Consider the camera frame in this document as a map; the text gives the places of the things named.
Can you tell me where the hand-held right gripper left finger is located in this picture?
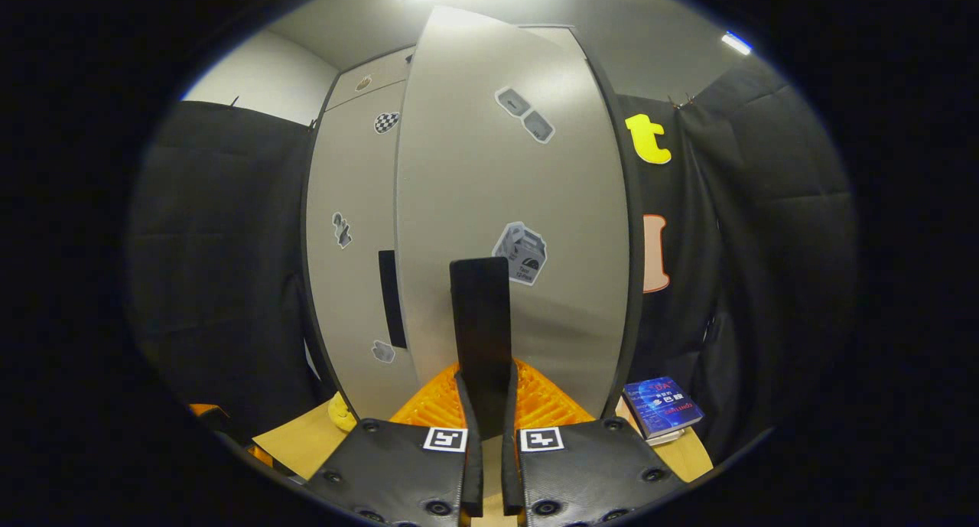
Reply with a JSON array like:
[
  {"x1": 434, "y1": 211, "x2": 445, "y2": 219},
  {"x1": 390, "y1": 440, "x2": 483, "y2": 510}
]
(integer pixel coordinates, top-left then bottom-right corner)
[{"x1": 306, "y1": 359, "x2": 484, "y2": 527}]

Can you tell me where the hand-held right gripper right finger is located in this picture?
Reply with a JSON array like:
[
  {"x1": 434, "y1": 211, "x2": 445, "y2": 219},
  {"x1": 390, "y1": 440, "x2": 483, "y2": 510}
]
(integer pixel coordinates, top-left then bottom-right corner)
[{"x1": 501, "y1": 359, "x2": 685, "y2": 527}]

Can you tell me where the grey double-door shoe cabinet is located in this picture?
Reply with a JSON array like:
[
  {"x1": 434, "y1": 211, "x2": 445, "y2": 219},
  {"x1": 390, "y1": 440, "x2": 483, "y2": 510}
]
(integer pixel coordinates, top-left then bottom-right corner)
[{"x1": 302, "y1": 24, "x2": 647, "y2": 428}]

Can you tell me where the grey door with checkered sticker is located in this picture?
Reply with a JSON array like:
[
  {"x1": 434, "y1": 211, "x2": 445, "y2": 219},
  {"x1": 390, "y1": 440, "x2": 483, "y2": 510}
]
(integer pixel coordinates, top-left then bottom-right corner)
[{"x1": 304, "y1": 80, "x2": 420, "y2": 421}]

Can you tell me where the grey door with box sticker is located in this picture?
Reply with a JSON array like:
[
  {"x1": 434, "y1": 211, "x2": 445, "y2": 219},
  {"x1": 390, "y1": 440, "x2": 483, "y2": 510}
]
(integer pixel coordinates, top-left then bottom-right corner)
[{"x1": 394, "y1": 5, "x2": 632, "y2": 440}]

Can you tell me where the grey cabinet drawer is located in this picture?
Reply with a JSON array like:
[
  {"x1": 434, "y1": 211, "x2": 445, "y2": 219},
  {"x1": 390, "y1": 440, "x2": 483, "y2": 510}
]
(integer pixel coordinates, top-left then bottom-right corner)
[{"x1": 325, "y1": 26, "x2": 574, "y2": 112}]

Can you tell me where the yellow plush toy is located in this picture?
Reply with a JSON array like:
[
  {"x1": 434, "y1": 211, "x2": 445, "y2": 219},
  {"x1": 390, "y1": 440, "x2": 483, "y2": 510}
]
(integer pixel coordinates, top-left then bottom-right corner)
[{"x1": 327, "y1": 392, "x2": 359, "y2": 434}]

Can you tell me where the blue book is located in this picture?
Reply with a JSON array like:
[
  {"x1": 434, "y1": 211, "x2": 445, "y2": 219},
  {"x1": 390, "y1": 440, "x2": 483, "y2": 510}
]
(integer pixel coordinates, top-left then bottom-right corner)
[{"x1": 622, "y1": 376, "x2": 705, "y2": 440}]

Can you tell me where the black backdrop cloth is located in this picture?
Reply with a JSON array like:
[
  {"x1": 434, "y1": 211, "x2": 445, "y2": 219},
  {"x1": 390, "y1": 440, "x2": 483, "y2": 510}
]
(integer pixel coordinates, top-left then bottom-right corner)
[{"x1": 126, "y1": 57, "x2": 861, "y2": 467}]

